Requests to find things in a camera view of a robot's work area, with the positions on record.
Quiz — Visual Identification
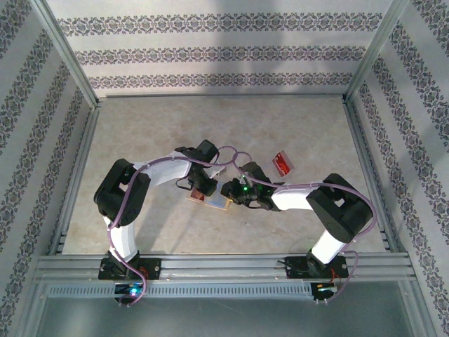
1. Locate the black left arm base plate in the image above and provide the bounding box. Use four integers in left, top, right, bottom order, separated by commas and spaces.
98, 258, 162, 281

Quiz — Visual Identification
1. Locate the red packet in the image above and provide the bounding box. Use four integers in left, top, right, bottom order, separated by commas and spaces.
270, 150, 295, 178

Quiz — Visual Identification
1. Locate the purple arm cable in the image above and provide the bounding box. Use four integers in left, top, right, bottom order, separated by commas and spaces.
107, 145, 239, 305
233, 150, 376, 305

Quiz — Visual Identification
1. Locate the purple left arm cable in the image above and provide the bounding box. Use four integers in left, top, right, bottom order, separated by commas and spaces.
107, 145, 239, 305

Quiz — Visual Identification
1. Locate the aluminium front rail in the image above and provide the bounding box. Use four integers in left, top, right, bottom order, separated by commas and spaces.
34, 254, 411, 282

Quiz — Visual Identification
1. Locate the aluminium frame post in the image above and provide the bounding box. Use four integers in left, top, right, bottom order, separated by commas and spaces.
344, 0, 410, 105
29, 0, 101, 108

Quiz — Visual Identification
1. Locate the grey slotted cable duct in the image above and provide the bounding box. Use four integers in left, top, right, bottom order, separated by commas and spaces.
47, 282, 315, 300

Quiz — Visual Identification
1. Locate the aluminium back rail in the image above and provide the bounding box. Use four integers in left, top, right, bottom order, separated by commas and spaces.
104, 92, 347, 100

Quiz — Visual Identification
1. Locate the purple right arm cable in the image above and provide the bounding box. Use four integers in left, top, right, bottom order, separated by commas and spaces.
233, 150, 376, 305

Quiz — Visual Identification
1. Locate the aluminium side rail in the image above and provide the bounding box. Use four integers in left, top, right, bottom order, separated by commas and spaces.
343, 100, 408, 256
47, 101, 102, 256

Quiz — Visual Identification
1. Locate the beige card holder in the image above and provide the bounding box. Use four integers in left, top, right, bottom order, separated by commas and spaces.
185, 182, 232, 211

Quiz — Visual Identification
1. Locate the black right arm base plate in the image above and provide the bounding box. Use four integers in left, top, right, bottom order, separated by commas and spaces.
286, 256, 349, 280

